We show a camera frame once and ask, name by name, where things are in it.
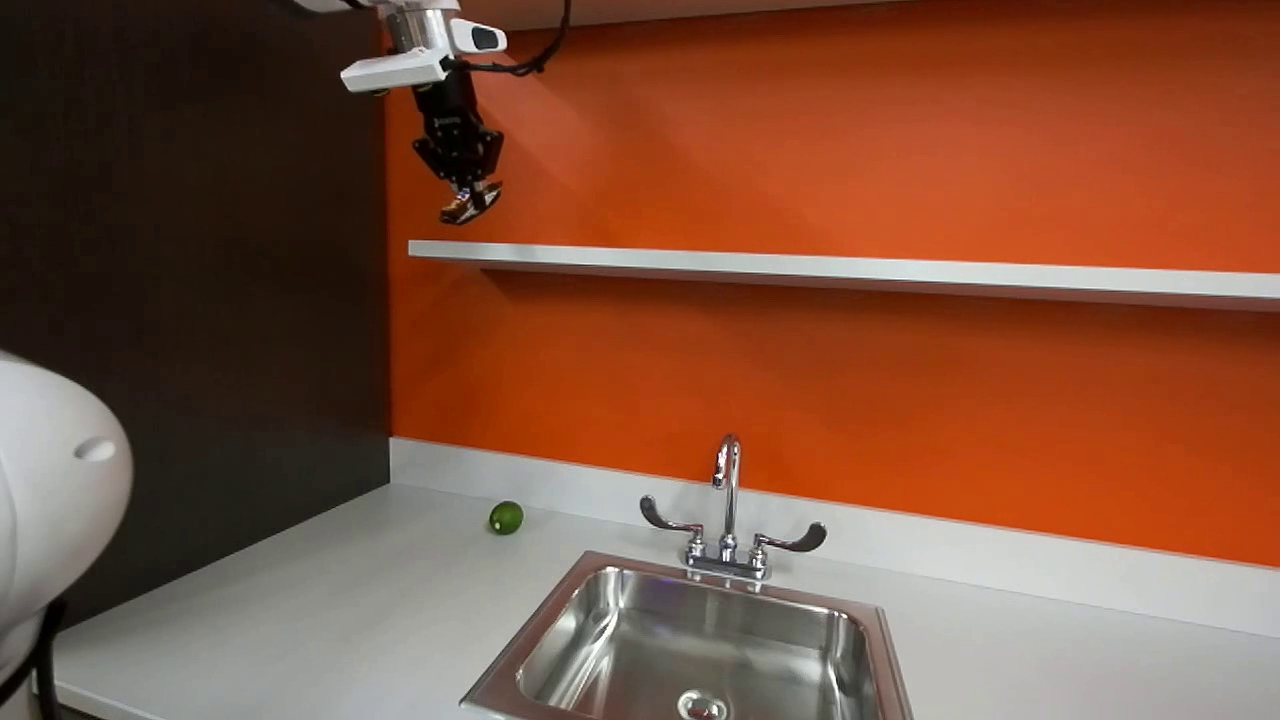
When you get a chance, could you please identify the stainless steel sink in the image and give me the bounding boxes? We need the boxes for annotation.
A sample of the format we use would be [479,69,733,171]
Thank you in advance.
[455,547,919,720]

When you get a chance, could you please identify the dark wood cabinet panel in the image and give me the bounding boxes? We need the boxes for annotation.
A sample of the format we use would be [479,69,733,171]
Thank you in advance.
[0,0,401,630]

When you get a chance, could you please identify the green lime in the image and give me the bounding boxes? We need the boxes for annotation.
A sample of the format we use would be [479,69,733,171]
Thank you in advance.
[485,497,527,540]

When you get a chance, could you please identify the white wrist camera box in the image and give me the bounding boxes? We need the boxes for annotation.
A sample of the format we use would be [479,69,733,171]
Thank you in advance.
[337,11,512,99]

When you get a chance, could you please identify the chrome sink faucet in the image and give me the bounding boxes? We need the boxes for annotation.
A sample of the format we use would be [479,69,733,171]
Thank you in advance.
[637,432,834,585]

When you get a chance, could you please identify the brown snack packet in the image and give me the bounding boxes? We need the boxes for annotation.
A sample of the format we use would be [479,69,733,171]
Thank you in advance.
[449,185,501,225]

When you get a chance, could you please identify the white backsplash strip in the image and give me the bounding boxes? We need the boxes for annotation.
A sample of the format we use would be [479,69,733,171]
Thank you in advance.
[384,435,1280,645]

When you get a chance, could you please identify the thin white wall shelf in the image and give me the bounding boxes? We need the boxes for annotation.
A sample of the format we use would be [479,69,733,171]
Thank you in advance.
[403,237,1280,314]

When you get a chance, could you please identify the black base cable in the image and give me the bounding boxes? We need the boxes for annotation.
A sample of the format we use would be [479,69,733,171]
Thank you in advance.
[0,596,74,720]

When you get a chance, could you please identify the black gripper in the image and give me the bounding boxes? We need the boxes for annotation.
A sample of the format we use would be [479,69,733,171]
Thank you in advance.
[407,64,510,227]

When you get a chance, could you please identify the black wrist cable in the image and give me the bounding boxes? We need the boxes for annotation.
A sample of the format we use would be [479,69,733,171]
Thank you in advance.
[470,0,576,79]

